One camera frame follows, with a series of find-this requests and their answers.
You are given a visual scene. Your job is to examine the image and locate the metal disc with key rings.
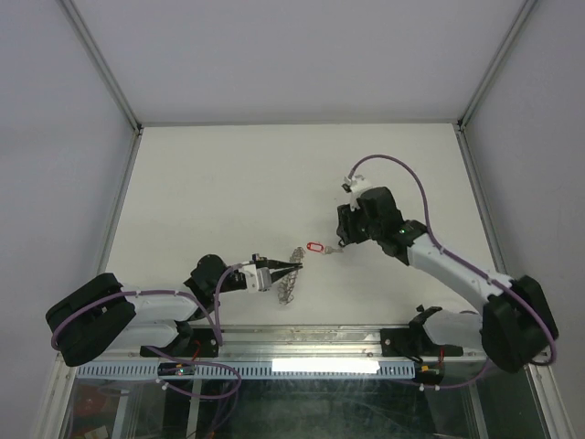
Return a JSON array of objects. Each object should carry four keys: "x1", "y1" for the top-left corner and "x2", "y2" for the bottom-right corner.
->
[{"x1": 278, "y1": 247, "x2": 305, "y2": 305}]

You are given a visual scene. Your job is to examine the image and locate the red key tag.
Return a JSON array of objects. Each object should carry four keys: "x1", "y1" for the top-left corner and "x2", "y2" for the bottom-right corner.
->
[{"x1": 306, "y1": 241, "x2": 325, "y2": 253}]

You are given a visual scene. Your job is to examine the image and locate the red handled key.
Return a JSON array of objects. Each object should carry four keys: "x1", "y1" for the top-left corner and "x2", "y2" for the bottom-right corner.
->
[{"x1": 324, "y1": 246, "x2": 343, "y2": 254}]

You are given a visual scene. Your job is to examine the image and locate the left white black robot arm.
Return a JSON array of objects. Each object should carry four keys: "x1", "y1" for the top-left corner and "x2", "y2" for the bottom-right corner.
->
[{"x1": 46, "y1": 254, "x2": 303, "y2": 367}]

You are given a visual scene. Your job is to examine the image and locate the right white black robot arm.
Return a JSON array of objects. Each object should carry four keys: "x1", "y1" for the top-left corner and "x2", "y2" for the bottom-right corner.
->
[{"x1": 336, "y1": 181, "x2": 558, "y2": 373}]

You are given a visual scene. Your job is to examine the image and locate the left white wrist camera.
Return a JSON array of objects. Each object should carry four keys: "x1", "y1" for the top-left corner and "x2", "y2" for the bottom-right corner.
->
[{"x1": 239, "y1": 262, "x2": 272, "y2": 293}]

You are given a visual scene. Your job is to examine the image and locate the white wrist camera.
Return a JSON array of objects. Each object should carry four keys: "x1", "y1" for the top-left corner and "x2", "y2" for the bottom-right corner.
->
[
  {"x1": 239, "y1": 262, "x2": 272, "y2": 293},
  {"x1": 342, "y1": 175, "x2": 373, "y2": 211}
]

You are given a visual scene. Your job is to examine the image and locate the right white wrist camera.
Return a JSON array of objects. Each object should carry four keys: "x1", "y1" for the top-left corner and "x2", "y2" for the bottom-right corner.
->
[{"x1": 342, "y1": 175, "x2": 373, "y2": 211}]

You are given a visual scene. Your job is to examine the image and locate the aluminium mounting rail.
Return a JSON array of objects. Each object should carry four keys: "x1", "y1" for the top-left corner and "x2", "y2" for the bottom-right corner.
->
[{"x1": 182, "y1": 323, "x2": 548, "y2": 362}]

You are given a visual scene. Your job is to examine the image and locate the white slotted cable duct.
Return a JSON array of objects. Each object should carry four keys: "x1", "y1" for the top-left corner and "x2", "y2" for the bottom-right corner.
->
[{"x1": 77, "y1": 358, "x2": 416, "y2": 380}]

